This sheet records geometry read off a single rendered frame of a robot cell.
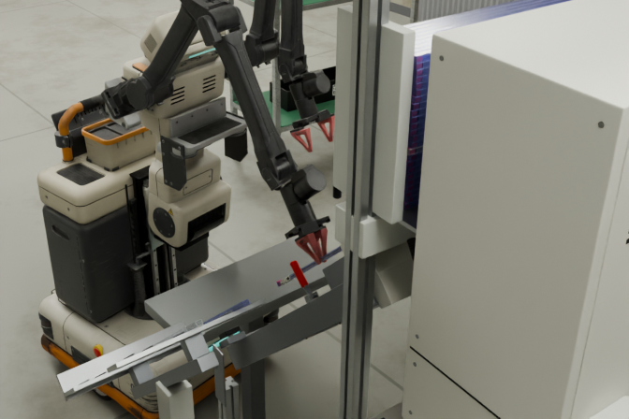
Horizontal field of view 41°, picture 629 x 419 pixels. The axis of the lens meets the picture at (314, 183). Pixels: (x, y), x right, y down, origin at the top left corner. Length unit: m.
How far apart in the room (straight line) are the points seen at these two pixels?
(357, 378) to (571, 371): 0.50
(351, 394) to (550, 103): 0.75
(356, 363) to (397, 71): 0.57
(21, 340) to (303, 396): 1.14
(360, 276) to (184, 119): 1.17
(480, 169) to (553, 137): 0.15
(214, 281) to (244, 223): 1.47
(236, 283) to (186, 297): 0.16
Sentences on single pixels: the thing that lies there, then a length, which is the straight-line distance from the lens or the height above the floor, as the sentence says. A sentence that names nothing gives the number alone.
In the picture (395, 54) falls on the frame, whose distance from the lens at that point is 1.24.
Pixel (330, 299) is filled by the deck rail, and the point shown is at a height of 1.13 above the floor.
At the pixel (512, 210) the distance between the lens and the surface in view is 1.17.
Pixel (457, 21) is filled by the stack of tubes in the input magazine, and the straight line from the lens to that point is 1.47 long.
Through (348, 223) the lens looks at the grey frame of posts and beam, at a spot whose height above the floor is 1.36.
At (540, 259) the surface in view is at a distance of 1.16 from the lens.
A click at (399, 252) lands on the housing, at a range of 1.53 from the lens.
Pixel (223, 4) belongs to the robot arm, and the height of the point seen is 1.52.
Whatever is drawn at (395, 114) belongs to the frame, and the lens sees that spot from 1.27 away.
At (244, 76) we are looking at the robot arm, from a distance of 1.98.
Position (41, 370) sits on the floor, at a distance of 3.32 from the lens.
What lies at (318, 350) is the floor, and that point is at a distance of 3.27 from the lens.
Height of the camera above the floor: 2.09
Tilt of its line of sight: 28 degrees down
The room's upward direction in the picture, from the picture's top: 1 degrees clockwise
